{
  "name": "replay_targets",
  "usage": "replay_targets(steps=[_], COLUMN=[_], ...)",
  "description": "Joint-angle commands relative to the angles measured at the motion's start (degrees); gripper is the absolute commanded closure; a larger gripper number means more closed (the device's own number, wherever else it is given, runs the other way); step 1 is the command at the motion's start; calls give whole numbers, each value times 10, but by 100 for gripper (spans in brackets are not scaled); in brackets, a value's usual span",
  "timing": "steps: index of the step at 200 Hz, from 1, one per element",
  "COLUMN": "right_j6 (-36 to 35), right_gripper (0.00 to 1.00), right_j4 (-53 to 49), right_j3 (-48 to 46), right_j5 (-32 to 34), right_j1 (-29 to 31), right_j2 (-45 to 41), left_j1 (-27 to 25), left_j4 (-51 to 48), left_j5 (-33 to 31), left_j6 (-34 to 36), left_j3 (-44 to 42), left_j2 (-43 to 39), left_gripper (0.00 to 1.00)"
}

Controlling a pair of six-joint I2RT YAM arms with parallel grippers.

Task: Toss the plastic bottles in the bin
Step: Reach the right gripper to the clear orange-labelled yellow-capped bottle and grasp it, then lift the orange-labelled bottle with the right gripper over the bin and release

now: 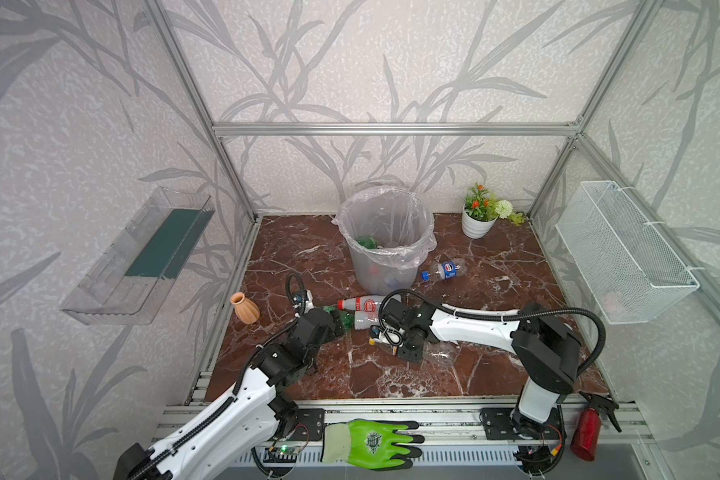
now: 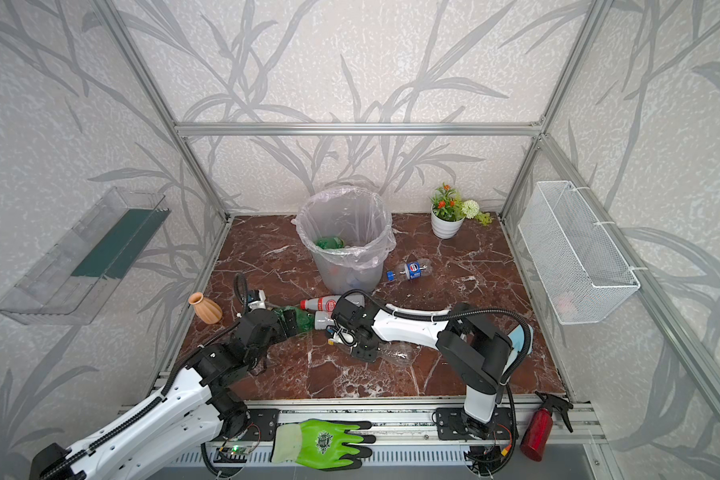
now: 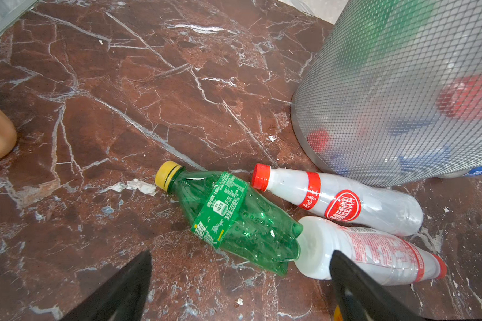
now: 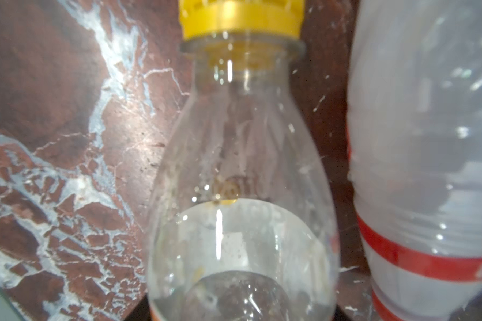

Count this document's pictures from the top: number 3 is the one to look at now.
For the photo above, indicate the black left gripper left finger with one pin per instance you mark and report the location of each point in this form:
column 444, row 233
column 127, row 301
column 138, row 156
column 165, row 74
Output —
column 121, row 297

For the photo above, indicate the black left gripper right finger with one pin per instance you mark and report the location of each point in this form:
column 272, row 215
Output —
column 360, row 297

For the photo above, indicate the clear bottle orange label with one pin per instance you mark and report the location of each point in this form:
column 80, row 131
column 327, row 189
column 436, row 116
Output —
column 337, row 316

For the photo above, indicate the white bottle red label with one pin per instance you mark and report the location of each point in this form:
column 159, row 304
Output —
column 389, row 260

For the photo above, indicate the white bottle red cap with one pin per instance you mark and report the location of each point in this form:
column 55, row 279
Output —
column 341, row 199

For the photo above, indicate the green bottle yellow cap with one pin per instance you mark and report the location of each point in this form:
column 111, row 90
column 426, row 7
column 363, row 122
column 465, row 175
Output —
column 227, row 213

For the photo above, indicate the grey mesh waste bin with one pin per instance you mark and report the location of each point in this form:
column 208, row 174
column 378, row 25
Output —
column 395, row 93

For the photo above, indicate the small pepsi bottle blue label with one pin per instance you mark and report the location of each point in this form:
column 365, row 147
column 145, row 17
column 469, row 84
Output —
column 474, row 172

